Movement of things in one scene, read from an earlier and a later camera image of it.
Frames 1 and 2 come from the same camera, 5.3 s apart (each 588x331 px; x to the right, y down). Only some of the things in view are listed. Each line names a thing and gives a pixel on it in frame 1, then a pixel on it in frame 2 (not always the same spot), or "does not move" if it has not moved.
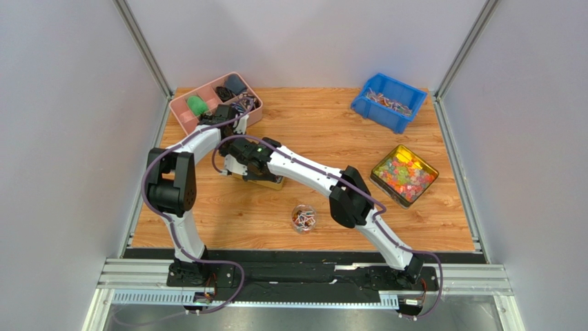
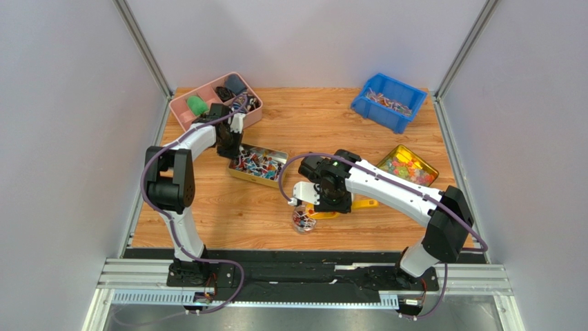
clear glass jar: x=304 y=218 does not move
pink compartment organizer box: x=230 y=89 does not move
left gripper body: x=222 y=150 does not move
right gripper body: x=252 y=170 -> x=308 y=209
